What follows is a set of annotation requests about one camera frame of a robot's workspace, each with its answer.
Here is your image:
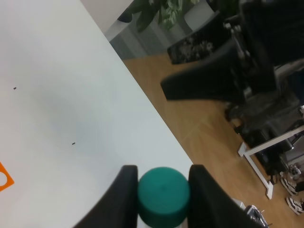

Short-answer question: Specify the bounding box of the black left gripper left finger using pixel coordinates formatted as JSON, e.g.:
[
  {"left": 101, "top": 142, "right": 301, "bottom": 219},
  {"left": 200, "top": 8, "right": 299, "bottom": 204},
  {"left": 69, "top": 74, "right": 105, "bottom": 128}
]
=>
[{"left": 75, "top": 165, "right": 138, "bottom": 228}]

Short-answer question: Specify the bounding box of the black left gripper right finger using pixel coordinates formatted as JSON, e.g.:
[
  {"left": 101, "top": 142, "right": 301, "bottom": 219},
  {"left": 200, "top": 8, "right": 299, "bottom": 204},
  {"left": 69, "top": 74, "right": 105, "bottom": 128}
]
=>
[{"left": 187, "top": 165, "right": 268, "bottom": 228}]

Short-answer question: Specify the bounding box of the test tube with teal cap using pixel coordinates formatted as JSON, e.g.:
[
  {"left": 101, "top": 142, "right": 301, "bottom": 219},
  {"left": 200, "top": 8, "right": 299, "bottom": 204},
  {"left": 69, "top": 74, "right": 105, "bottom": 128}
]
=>
[{"left": 137, "top": 167, "right": 190, "bottom": 228}]

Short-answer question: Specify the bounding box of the orange test tube rack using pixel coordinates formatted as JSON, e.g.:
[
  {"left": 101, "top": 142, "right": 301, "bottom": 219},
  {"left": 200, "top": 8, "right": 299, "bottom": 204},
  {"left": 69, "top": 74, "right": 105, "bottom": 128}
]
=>
[{"left": 0, "top": 163, "right": 15, "bottom": 191}]

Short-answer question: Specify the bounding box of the black and white sneaker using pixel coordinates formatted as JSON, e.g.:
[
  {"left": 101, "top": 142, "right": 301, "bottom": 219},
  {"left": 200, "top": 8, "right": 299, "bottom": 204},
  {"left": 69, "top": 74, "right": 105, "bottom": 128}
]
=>
[{"left": 280, "top": 177, "right": 298, "bottom": 196}]

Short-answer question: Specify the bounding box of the black office chair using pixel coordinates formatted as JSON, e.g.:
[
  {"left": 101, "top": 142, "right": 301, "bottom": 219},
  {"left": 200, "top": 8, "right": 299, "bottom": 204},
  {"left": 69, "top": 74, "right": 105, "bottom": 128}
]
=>
[{"left": 161, "top": 0, "right": 304, "bottom": 135}]

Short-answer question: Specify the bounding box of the green potted plant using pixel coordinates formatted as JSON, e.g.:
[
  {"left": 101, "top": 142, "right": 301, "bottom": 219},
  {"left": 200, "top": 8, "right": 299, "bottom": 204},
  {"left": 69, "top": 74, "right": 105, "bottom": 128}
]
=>
[{"left": 117, "top": 0, "right": 200, "bottom": 33}]

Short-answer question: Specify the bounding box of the white desk frame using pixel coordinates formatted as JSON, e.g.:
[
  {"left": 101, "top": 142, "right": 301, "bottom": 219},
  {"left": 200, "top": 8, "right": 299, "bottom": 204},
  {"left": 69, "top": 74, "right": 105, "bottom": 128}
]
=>
[{"left": 238, "top": 121, "right": 304, "bottom": 199}]

